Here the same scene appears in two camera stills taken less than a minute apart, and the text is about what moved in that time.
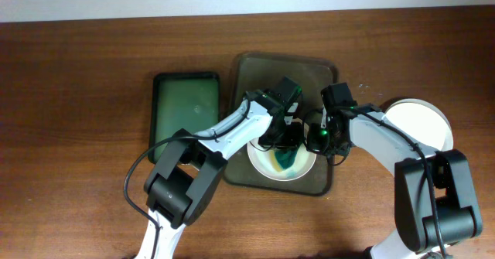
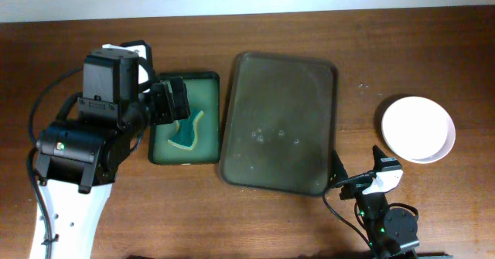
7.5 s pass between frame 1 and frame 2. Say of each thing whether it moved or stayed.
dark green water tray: stayed
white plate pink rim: moved
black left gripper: moved
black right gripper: moved
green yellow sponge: moved
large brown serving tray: stayed
